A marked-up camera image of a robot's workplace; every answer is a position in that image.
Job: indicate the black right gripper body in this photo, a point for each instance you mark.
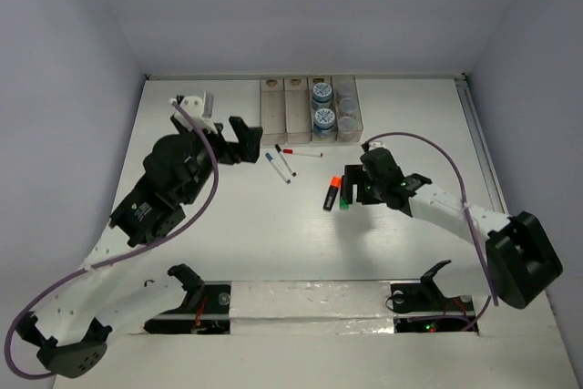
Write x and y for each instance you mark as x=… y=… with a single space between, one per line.
x=373 y=189

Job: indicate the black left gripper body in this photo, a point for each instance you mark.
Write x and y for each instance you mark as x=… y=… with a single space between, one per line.
x=224 y=151

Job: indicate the orange highlighter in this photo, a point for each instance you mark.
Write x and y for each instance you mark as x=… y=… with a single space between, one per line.
x=334 y=189

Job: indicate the green highlighter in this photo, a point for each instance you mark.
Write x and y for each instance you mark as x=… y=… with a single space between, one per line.
x=344 y=203

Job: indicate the blue cleaning gel jar front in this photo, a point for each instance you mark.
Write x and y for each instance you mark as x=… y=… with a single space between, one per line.
x=324 y=121

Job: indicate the blue cleaning gel jar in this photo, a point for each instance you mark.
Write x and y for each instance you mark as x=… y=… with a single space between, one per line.
x=324 y=121
x=322 y=95

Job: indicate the blue cleaning gel jar back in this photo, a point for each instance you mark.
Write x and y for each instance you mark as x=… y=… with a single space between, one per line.
x=322 y=95

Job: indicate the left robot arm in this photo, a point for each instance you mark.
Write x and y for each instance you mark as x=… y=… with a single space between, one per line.
x=73 y=322

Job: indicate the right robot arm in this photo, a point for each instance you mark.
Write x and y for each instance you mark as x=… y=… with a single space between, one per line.
x=517 y=256

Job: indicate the blue capped white marker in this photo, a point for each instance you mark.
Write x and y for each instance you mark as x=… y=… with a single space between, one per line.
x=277 y=168

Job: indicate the black capped white marker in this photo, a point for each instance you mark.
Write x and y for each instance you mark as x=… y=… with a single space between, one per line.
x=284 y=160

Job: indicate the red capped white marker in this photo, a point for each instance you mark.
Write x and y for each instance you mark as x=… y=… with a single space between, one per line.
x=302 y=153

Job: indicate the clear four-compartment organizer tray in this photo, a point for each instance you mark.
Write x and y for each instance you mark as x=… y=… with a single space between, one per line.
x=287 y=115

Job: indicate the white foam front board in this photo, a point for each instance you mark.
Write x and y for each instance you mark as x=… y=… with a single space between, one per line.
x=338 y=335

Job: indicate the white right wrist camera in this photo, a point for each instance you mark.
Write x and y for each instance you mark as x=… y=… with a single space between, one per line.
x=369 y=146

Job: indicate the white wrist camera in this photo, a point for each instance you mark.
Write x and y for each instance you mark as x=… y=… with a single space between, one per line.
x=369 y=146
x=199 y=106

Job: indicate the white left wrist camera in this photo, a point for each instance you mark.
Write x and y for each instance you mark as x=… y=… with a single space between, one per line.
x=199 y=106

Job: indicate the metal rail right side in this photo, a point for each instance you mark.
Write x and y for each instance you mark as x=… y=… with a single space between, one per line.
x=483 y=147

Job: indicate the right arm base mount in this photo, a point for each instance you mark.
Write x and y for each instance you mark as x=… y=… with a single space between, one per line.
x=421 y=308

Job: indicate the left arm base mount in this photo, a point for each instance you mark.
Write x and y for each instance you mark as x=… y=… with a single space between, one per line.
x=210 y=316

